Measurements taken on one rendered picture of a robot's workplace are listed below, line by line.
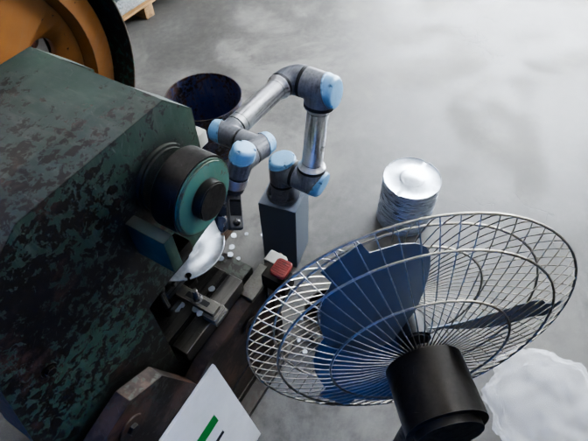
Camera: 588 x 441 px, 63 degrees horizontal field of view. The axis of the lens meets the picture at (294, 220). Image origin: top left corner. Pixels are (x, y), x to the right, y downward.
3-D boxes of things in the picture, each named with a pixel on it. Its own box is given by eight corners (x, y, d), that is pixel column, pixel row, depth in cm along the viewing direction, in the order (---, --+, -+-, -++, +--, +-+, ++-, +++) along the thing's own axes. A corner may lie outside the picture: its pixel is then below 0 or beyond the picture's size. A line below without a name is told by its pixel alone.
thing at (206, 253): (215, 203, 173) (214, 202, 172) (233, 268, 156) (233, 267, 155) (134, 223, 168) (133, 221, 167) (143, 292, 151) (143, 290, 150)
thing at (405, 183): (372, 182, 242) (372, 181, 241) (402, 150, 256) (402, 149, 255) (423, 209, 230) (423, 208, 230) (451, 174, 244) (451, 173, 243)
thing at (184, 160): (198, 189, 121) (178, 119, 103) (234, 206, 117) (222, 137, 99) (136, 252, 109) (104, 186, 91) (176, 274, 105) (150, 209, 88)
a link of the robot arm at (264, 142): (250, 122, 155) (230, 136, 147) (280, 134, 151) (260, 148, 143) (249, 143, 160) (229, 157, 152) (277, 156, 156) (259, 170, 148)
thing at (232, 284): (146, 237, 181) (142, 227, 176) (244, 289, 166) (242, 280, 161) (87, 297, 165) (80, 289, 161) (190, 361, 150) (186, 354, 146)
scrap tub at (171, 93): (209, 128, 316) (196, 65, 278) (262, 150, 302) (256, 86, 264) (168, 168, 294) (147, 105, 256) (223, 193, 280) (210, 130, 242)
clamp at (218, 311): (187, 289, 160) (181, 272, 152) (228, 311, 154) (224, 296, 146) (176, 303, 157) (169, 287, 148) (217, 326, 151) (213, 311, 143)
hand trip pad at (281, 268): (280, 268, 166) (278, 255, 160) (295, 275, 164) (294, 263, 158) (269, 283, 163) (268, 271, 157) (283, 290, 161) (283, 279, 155)
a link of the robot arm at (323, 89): (300, 178, 212) (311, 59, 175) (330, 190, 207) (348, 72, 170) (285, 192, 205) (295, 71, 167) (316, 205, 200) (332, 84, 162)
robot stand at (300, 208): (276, 232, 262) (272, 175, 226) (308, 241, 258) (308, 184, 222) (264, 258, 251) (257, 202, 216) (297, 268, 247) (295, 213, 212)
